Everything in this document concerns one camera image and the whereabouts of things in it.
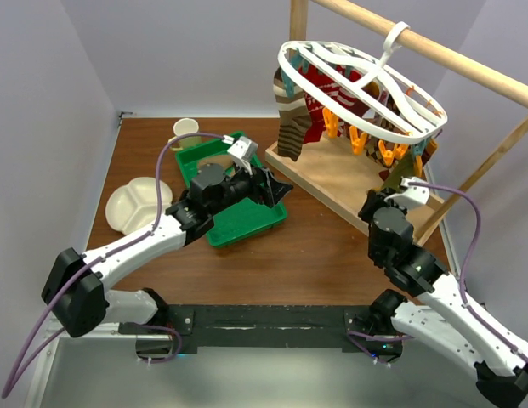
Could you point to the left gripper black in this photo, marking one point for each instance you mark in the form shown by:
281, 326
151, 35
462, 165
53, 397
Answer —
273, 190

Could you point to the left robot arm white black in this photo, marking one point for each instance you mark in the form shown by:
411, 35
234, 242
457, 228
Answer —
80, 288

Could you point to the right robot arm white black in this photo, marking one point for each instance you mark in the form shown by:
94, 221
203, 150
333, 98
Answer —
428, 304

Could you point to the wooden hanger stand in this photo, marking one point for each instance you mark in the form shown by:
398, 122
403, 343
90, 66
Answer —
339, 179

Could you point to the white round clip hanger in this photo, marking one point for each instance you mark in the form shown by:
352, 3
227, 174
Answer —
373, 82

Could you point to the tan sock in tray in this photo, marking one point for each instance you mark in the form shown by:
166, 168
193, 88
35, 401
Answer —
225, 161

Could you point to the green plastic tray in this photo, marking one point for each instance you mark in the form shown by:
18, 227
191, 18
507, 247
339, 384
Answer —
246, 218

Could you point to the brown striped sock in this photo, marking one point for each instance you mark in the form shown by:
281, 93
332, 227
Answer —
294, 118

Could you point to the cream yellow mug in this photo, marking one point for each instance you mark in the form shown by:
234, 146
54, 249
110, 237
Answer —
182, 127

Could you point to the black yellow argyle sock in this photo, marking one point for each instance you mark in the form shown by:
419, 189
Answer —
372, 144

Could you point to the cream divided plate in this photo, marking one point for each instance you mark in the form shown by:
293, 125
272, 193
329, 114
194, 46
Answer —
132, 206

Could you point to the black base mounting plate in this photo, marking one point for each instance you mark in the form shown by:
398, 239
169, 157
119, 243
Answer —
272, 326

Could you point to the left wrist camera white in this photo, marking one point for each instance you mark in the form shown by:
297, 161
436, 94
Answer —
241, 153

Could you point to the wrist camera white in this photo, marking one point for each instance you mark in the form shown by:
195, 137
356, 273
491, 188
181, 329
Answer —
413, 194
241, 153

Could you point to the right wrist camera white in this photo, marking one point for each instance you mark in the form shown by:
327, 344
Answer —
413, 194

